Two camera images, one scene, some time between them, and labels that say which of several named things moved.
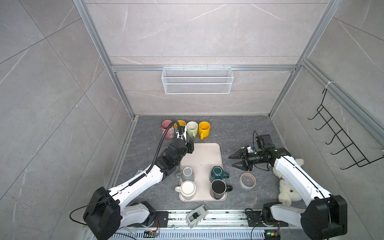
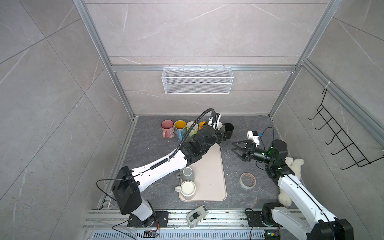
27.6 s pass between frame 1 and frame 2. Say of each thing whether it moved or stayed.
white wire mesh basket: stayed
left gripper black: moved
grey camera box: stayed
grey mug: stayed
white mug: stayed
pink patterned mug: stayed
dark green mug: moved
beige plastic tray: stayed
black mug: moved
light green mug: stayed
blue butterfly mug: moved
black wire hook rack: stayed
